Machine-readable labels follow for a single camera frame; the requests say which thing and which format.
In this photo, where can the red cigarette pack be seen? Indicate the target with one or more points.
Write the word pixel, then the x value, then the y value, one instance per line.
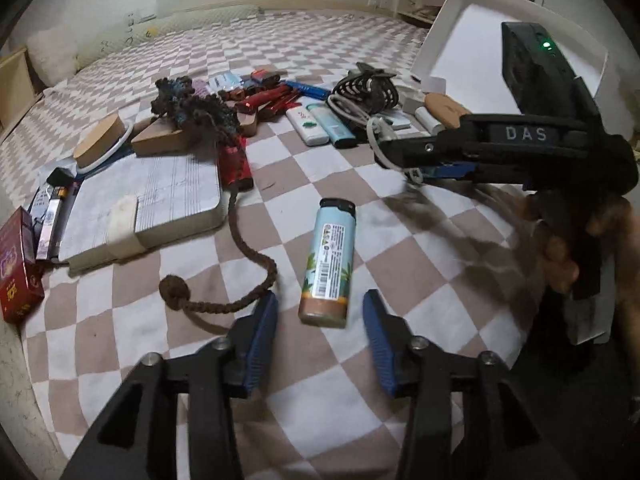
pixel 15 270

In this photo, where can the wooden shelf unit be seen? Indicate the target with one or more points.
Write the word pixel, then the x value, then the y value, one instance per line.
pixel 15 80

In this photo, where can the person's right hand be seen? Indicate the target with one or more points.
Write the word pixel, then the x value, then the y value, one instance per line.
pixel 557 260

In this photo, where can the black cube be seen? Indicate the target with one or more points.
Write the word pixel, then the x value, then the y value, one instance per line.
pixel 59 177

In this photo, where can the square wooden coaster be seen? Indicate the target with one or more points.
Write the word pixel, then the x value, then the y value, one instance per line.
pixel 160 141

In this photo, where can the white blue foil packet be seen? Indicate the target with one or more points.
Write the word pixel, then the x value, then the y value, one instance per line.
pixel 225 81

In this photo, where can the white lip balm tube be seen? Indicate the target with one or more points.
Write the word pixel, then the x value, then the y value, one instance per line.
pixel 427 119

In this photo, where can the brown hair claw clip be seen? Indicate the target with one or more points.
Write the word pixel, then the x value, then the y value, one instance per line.
pixel 370 82

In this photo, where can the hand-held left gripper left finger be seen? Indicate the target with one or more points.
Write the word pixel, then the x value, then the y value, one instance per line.
pixel 260 340

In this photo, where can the long red lighter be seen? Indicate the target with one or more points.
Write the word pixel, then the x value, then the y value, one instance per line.
pixel 235 165

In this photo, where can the white lighter with green print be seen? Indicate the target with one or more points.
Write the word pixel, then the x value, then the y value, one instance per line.
pixel 306 125

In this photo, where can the round wooden lid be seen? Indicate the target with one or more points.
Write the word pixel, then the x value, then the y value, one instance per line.
pixel 100 135

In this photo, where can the white box lid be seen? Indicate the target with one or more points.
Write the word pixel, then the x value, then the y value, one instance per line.
pixel 475 25

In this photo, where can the slim black lighter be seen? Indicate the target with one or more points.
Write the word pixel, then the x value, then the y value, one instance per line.
pixel 346 139

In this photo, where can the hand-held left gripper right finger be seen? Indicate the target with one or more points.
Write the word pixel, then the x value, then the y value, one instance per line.
pixel 377 340

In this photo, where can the round cork coaster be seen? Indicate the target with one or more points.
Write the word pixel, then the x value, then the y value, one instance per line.
pixel 445 107

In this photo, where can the fluffy white pillow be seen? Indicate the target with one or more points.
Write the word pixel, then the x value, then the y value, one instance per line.
pixel 52 55

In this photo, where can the plaid notebook with white clasp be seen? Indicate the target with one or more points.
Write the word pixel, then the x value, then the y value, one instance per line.
pixel 165 185

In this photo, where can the small white box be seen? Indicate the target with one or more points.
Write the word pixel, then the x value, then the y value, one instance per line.
pixel 430 85

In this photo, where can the plain light blue lighter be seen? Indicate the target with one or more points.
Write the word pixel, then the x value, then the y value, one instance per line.
pixel 327 120

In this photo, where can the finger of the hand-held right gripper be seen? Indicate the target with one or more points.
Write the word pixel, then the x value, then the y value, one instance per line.
pixel 447 172
pixel 410 150

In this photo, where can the long green pillow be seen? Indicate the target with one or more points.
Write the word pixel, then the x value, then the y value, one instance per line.
pixel 200 17

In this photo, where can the light blue leaf-print lighter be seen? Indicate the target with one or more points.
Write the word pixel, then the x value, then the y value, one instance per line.
pixel 327 260

